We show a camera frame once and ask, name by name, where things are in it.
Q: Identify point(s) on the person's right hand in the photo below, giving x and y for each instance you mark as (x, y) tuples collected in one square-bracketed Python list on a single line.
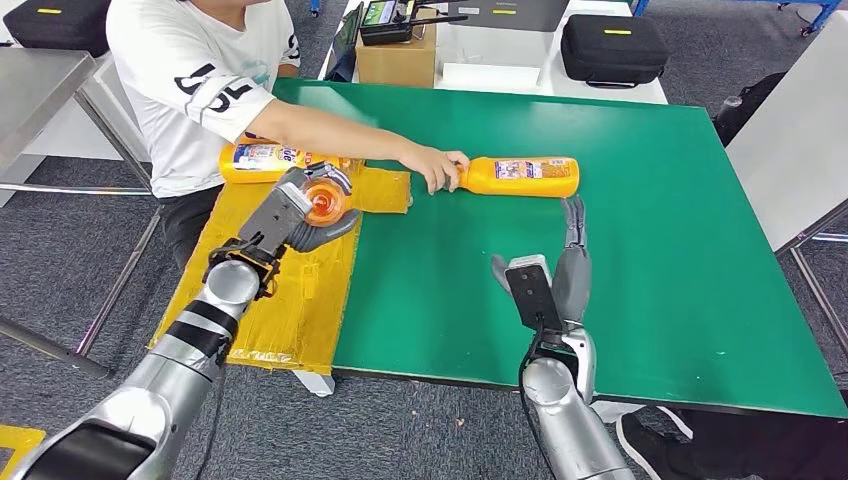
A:
[(434, 167)]

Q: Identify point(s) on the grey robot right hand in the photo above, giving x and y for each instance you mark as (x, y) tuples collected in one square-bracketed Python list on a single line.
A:
[(573, 285)]

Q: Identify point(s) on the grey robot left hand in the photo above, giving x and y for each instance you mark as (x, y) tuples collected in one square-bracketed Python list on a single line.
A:
[(318, 240)]

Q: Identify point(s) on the orange detergent bottle clear cap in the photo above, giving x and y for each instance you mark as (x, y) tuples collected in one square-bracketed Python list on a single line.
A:
[(265, 164), (324, 204), (523, 179)]

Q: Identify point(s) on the person's left forearm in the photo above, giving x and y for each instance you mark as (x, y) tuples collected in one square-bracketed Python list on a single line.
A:
[(288, 69)]

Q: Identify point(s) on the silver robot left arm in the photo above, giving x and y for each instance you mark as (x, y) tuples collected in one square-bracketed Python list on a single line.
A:
[(172, 378)]

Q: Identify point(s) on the person's right forearm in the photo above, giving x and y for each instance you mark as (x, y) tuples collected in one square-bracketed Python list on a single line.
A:
[(324, 136)]

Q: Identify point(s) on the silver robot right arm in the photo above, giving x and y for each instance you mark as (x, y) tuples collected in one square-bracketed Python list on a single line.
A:
[(570, 417)]

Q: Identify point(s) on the yellow taped cardboard mat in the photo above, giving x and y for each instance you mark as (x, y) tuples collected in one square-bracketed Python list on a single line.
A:
[(298, 298)]

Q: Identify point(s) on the white flat box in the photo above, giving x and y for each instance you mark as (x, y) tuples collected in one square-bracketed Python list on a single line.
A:
[(490, 77)]

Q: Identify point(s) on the brown cardboard box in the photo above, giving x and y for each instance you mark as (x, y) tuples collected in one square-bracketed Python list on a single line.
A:
[(397, 63)]

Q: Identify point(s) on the white table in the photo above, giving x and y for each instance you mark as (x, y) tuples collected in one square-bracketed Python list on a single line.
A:
[(550, 76)]

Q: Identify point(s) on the black tablet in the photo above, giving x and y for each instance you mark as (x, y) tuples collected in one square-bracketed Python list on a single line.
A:
[(346, 46)]

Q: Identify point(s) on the black remote controller with screen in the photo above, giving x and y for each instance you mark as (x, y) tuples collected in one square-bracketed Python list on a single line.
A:
[(384, 23)]

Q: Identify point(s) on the dark grey case yellow label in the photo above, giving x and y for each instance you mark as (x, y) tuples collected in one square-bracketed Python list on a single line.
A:
[(523, 16)]

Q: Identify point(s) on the black shoe white sole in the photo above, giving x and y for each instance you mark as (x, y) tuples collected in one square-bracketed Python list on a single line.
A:
[(652, 447)]

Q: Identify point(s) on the person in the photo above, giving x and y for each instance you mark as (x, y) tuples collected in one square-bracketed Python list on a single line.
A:
[(762, 450), (199, 79)]

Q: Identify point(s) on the black carry case yellow label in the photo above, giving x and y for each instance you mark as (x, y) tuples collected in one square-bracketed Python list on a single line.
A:
[(60, 30), (613, 53)]

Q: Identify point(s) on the black bag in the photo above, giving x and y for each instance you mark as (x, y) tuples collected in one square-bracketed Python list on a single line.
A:
[(748, 109)]

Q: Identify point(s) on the grey table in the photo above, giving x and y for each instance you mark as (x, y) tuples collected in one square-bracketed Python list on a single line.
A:
[(788, 146)]

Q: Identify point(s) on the steel table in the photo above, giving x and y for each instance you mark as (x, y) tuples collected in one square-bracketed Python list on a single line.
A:
[(40, 86)]

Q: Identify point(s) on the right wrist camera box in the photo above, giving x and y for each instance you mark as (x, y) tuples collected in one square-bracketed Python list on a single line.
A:
[(533, 295)]

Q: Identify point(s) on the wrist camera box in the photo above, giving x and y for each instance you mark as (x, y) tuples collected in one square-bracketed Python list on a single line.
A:
[(272, 218), (533, 295)]

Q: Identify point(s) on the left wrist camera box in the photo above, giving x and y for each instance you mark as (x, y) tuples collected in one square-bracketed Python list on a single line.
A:
[(272, 218)]

